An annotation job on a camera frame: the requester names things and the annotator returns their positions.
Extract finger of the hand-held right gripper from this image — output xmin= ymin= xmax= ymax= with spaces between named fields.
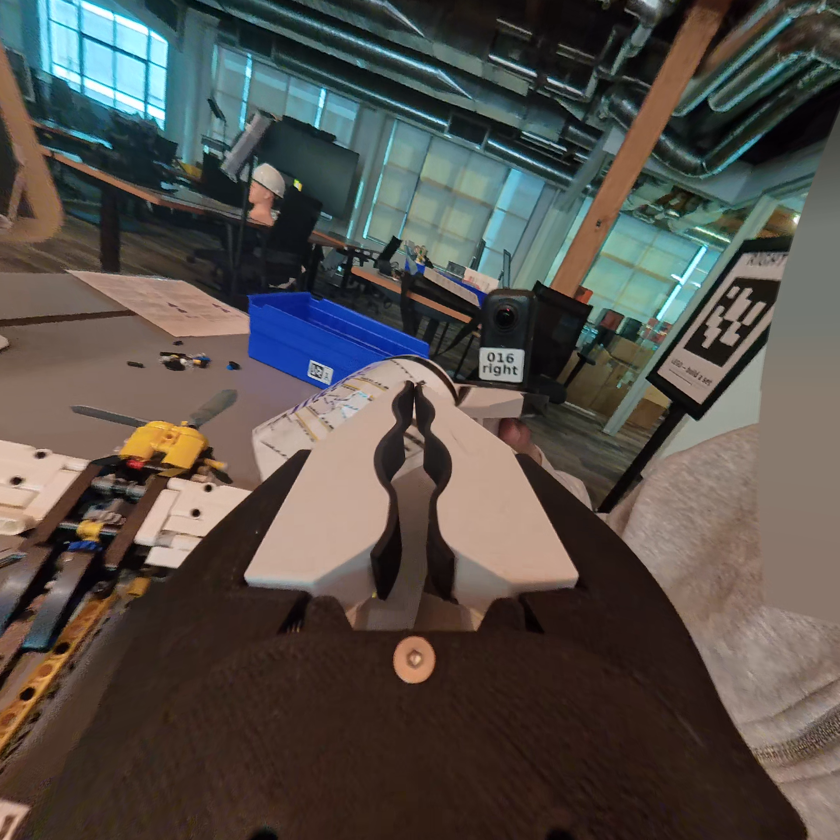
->
xmin=456 ymin=386 xmax=537 ymax=422

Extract black office chair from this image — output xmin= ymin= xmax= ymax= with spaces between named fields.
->
xmin=262 ymin=190 xmax=324 ymax=290

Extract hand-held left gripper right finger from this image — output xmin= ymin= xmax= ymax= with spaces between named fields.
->
xmin=415 ymin=382 xmax=581 ymax=609

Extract blue plastic bin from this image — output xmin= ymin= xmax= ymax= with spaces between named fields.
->
xmin=247 ymin=292 xmax=431 ymax=388

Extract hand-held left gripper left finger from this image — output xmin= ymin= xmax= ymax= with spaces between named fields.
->
xmin=244 ymin=381 xmax=417 ymax=602

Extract person's right hand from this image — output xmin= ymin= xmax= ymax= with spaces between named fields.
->
xmin=497 ymin=419 xmax=550 ymax=463

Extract white printed paper sheet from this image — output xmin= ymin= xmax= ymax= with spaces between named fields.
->
xmin=67 ymin=269 xmax=252 ymax=338

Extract zebra print sticker sheet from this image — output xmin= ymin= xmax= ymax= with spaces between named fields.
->
xmin=252 ymin=356 xmax=460 ymax=490

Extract person's grey sweatshirt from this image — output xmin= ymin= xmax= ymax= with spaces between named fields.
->
xmin=594 ymin=423 xmax=840 ymax=840

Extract white yellow lego plane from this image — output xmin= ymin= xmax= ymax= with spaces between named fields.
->
xmin=0 ymin=388 xmax=263 ymax=756

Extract large black monitor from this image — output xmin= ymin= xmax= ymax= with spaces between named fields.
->
xmin=259 ymin=117 xmax=361 ymax=221

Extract scattered small lego pieces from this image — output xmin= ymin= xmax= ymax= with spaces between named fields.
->
xmin=126 ymin=340 xmax=242 ymax=372

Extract black framed tag sign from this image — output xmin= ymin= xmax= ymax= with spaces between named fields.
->
xmin=596 ymin=236 xmax=794 ymax=514

